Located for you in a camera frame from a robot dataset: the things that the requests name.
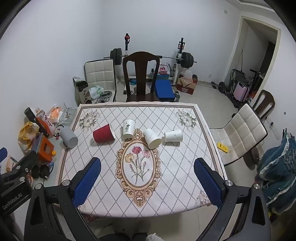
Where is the cream padded chair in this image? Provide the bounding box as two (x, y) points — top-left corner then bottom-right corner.
(84, 59), (117, 102)
(210, 103), (268, 166)

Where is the clear glass tray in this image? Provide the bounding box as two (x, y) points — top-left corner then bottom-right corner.
(58, 108), (77, 125)

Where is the black bottle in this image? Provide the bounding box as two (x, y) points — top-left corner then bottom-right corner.
(24, 107), (49, 138)

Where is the orange white drink bottle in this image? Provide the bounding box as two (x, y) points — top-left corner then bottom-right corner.
(36, 108), (55, 136)

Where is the orange box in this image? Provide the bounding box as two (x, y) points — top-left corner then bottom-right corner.
(32, 133), (54, 163)

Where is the white paper cup right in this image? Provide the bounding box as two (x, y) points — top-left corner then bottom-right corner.
(164, 129), (183, 142)

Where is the blue green blanket pile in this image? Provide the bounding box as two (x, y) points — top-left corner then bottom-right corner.
(257, 131), (295, 215)

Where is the floral diamond pattern tablecloth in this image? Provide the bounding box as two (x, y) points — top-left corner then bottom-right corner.
(57, 102), (227, 217)

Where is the blue weight bench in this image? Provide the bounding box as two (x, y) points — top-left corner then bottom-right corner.
(155, 79), (175, 102)

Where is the cream padded chair right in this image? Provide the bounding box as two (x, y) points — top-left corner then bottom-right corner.
(210, 103), (268, 166)

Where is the yellow tool on floor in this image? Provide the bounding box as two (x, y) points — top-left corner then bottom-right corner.
(217, 142), (230, 153)

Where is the grey plastic cup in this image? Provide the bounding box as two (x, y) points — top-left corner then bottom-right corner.
(60, 126), (78, 148)

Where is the dark wooden chair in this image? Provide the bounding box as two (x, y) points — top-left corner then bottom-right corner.
(252, 89), (275, 121)
(122, 51), (160, 102)

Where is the cardboard box on floor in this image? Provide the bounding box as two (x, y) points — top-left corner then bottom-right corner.
(176, 77), (197, 95)

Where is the yellow plastic bag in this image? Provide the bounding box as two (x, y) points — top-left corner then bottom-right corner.
(18, 121), (39, 153)

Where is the orange white snack bag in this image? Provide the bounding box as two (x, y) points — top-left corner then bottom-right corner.
(47, 104), (63, 125)

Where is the dark printed gift box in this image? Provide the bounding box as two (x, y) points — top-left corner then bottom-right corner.
(73, 76), (92, 105)

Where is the white paper cup with print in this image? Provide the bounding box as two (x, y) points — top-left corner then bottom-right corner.
(122, 119), (135, 139)

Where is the red white plastic bag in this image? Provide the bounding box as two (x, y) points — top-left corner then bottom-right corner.
(158, 63), (171, 76)

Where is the pink suitcase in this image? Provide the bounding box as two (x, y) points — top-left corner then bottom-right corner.
(233, 82), (249, 102)

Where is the red ribbed paper cup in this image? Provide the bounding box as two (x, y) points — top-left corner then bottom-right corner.
(92, 124), (115, 143)

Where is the dark wooden chair right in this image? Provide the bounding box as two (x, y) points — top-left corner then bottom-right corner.
(252, 89), (275, 121)

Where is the white speckled paper cup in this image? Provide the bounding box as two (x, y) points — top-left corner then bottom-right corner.
(143, 128), (162, 149)

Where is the small dumbbell on floor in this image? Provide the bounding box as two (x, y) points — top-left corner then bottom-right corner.
(211, 81), (226, 93)

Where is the green white plastic bag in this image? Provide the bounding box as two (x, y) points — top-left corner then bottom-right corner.
(89, 85), (104, 99)

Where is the cream padded chair left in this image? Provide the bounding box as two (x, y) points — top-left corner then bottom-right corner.
(84, 59), (117, 102)

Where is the black cable loop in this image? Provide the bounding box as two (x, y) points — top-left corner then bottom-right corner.
(54, 124), (65, 137)

